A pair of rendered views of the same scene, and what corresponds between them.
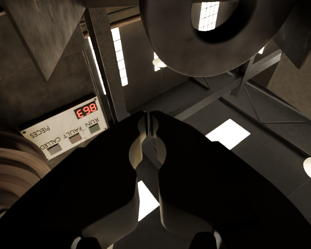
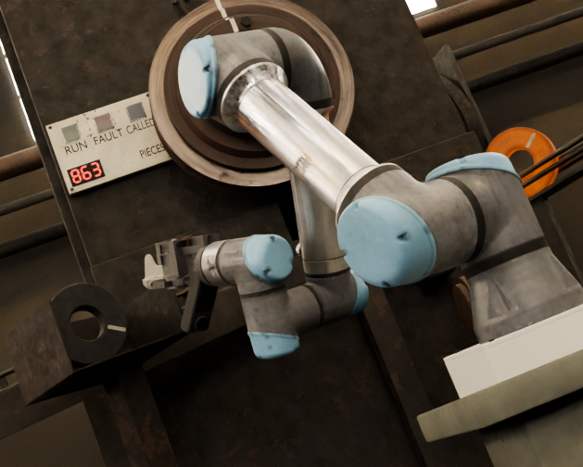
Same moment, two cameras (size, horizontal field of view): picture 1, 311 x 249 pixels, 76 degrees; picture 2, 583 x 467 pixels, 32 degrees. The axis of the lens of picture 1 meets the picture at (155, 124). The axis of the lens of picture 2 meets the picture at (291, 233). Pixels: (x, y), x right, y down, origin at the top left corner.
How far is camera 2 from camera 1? 1.75 m
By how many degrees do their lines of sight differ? 52
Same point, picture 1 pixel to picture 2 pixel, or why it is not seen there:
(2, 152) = (196, 163)
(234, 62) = (64, 296)
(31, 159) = (172, 143)
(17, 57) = not seen: hidden behind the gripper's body
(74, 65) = (100, 241)
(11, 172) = (194, 137)
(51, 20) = (158, 303)
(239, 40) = (69, 309)
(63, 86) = (116, 212)
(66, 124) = (115, 154)
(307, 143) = not seen: outside the picture
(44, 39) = (164, 295)
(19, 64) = not seen: hidden behind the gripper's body
